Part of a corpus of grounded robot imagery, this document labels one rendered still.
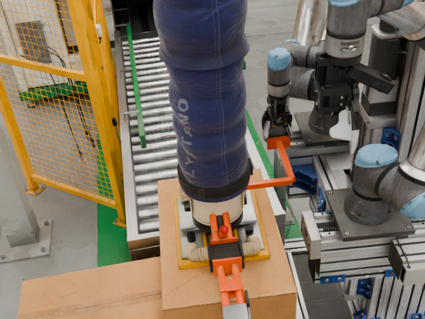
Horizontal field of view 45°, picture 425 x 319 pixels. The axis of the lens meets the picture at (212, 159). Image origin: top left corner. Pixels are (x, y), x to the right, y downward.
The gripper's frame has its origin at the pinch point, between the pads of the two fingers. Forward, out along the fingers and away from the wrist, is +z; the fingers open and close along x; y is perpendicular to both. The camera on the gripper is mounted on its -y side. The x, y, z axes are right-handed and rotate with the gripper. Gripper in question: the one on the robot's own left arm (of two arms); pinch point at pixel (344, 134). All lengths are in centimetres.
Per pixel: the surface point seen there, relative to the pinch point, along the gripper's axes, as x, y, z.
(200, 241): -25, 35, 55
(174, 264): -19, 44, 58
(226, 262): -4, 28, 43
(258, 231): -27, 16, 55
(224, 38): -23.3, 23.7, -14.9
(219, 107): -23.5, 26.1, 4.4
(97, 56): -187, 85, 62
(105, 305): -38, 75, 98
